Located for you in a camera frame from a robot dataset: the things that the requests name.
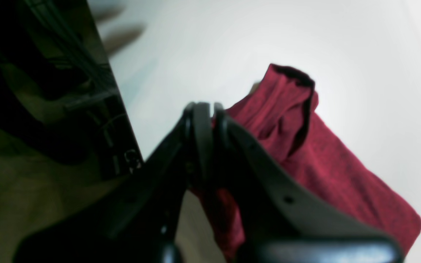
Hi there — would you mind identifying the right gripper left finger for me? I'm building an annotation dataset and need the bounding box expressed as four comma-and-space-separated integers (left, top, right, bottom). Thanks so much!
13, 103, 212, 263

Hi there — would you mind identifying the dark red t-shirt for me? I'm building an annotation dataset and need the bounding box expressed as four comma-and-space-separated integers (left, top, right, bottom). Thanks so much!
192, 63, 421, 262

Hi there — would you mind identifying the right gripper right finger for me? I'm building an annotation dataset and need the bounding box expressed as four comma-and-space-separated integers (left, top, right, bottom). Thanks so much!
214, 103, 404, 263

